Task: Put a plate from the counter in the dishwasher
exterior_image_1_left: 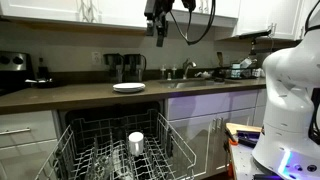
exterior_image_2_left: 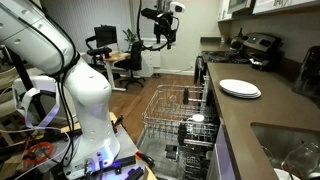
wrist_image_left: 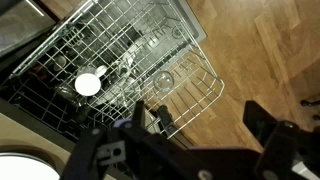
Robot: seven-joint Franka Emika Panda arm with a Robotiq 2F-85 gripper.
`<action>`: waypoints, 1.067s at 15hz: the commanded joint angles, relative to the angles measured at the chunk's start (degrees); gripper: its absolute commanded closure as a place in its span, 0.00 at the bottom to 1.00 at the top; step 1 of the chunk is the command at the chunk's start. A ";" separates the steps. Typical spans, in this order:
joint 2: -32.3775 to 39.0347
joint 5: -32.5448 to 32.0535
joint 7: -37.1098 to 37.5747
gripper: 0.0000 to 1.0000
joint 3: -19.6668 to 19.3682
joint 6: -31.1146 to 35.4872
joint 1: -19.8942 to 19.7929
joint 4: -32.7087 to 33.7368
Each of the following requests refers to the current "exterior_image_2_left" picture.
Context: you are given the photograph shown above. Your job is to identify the black metal rail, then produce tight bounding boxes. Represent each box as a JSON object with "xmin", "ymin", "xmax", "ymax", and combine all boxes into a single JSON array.
[{"xmin": 109, "ymin": 155, "xmax": 138, "ymax": 169}]

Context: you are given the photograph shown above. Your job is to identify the wire dishwasher upper rack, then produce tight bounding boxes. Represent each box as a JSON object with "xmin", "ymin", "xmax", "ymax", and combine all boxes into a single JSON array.
[{"xmin": 142, "ymin": 84, "xmax": 219, "ymax": 148}]

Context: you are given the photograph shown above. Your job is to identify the black computer monitor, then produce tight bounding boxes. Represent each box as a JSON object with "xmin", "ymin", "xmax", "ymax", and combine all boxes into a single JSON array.
[{"xmin": 93, "ymin": 25, "xmax": 119, "ymax": 48}]

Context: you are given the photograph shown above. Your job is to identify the black bottle in rack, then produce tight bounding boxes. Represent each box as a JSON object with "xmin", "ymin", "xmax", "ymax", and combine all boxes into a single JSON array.
[{"xmin": 182, "ymin": 87, "xmax": 190, "ymax": 105}]

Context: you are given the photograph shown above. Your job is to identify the open dishwasher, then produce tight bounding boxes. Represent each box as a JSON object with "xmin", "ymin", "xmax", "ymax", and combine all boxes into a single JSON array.
[{"xmin": 136, "ymin": 74, "xmax": 221, "ymax": 180}]

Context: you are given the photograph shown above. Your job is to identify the metal robot table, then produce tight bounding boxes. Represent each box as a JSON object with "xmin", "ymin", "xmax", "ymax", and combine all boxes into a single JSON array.
[{"xmin": 43, "ymin": 114, "xmax": 158, "ymax": 180}]

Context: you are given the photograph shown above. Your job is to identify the white drawer unit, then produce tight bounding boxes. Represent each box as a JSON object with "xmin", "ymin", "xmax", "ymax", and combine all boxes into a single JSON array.
[{"xmin": 141, "ymin": 49, "xmax": 162, "ymax": 78}]

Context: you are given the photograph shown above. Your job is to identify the white cabinets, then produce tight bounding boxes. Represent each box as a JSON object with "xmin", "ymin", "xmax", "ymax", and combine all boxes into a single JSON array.
[
  {"xmin": 217, "ymin": 0, "xmax": 320, "ymax": 22},
  {"xmin": 205, "ymin": 123, "xmax": 236, "ymax": 180}
]

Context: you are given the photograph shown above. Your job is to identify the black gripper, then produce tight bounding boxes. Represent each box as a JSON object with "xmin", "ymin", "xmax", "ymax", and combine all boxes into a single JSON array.
[{"xmin": 153, "ymin": 13, "xmax": 178, "ymax": 50}]

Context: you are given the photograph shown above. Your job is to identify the clear glass jug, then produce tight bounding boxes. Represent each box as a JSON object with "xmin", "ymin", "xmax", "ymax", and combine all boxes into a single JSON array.
[{"xmin": 281, "ymin": 141, "xmax": 320, "ymax": 180}]

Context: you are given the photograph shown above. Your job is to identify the orange cable coil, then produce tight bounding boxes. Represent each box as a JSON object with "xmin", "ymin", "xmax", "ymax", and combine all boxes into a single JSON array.
[{"xmin": 22, "ymin": 141, "xmax": 54, "ymax": 164}]

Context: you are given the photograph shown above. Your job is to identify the black stand pole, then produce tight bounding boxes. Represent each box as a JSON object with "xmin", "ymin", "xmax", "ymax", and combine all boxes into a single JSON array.
[{"xmin": 5, "ymin": 48, "xmax": 47, "ymax": 121}]

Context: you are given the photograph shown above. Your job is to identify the black office chair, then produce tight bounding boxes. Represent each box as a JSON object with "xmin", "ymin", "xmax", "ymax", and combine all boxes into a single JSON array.
[{"xmin": 114, "ymin": 39, "xmax": 147, "ymax": 89}]

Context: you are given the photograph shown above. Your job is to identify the black orange clamp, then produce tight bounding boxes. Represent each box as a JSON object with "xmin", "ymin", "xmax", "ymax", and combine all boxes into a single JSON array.
[
  {"xmin": 112, "ymin": 114, "xmax": 125, "ymax": 134},
  {"xmin": 134, "ymin": 150, "xmax": 156, "ymax": 169}
]

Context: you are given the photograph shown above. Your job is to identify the wire dishwasher rack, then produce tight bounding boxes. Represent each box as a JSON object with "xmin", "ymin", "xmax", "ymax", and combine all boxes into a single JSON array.
[
  {"xmin": 164, "ymin": 138, "xmax": 216, "ymax": 180},
  {"xmin": 142, "ymin": 84, "xmax": 219, "ymax": 148}
]

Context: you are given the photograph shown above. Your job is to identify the black kitchen stove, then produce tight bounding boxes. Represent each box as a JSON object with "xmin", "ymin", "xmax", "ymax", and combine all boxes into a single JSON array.
[{"xmin": 193, "ymin": 32, "xmax": 284, "ymax": 88}]

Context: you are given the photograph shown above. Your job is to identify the white ceramic mug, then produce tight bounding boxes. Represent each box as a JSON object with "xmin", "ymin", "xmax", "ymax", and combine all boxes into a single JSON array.
[{"xmin": 187, "ymin": 113, "xmax": 206, "ymax": 125}]

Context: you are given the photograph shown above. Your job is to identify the white bowl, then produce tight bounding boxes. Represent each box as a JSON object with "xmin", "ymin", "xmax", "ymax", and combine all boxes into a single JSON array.
[{"xmin": 273, "ymin": 167, "xmax": 294, "ymax": 180}]

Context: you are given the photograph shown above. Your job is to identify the wooden office desk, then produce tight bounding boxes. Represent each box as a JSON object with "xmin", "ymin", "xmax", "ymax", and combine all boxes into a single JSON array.
[{"xmin": 102, "ymin": 50, "xmax": 132, "ymax": 92}]

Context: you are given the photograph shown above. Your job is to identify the steel kitchen sink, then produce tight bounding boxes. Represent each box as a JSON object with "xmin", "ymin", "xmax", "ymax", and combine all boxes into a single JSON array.
[{"xmin": 250, "ymin": 122, "xmax": 320, "ymax": 180}]

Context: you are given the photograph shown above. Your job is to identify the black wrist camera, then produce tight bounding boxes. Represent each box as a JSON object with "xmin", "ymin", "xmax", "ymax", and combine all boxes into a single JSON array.
[{"xmin": 140, "ymin": 7, "xmax": 167, "ymax": 20}]

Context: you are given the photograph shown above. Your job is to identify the white upper cabinets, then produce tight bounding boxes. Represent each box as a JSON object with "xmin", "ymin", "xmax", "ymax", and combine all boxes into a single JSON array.
[{"xmin": 217, "ymin": 0, "xmax": 320, "ymax": 22}]

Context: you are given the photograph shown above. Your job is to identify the wire dishwasher lower rack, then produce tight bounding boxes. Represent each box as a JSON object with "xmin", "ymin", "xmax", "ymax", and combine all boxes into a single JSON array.
[{"xmin": 164, "ymin": 138, "xmax": 216, "ymax": 180}]

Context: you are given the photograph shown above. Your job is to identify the white rounded frame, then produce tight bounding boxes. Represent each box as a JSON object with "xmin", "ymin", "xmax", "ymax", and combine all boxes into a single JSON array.
[{"xmin": 12, "ymin": 75, "xmax": 58, "ymax": 101}]

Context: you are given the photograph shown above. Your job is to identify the green houseplant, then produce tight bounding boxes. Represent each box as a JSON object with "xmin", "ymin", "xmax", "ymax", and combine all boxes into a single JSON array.
[{"xmin": 122, "ymin": 28, "xmax": 138, "ymax": 44}]

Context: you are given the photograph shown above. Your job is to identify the white lower cabinets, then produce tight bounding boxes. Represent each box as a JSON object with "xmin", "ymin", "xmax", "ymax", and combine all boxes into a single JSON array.
[{"xmin": 205, "ymin": 123, "xmax": 236, "ymax": 180}]

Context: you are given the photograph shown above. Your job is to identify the dark kettle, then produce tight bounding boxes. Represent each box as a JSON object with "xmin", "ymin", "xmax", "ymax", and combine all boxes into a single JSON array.
[{"xmin": 229, "ymin": 27, "xmax": 247, "ymax": 51}]

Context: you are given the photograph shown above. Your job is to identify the black armrest chair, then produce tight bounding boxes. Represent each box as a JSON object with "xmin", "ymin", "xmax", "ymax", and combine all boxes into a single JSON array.
[{"xmin": 84, "ymin": 34, "xmax": 113, "ymax": 68}]

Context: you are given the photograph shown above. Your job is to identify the pale lavender strap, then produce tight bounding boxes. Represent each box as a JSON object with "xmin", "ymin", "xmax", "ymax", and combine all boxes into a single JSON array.
[{"xmin": 13, "ymin": 87, "xmax": 63, "ymax": 131}]

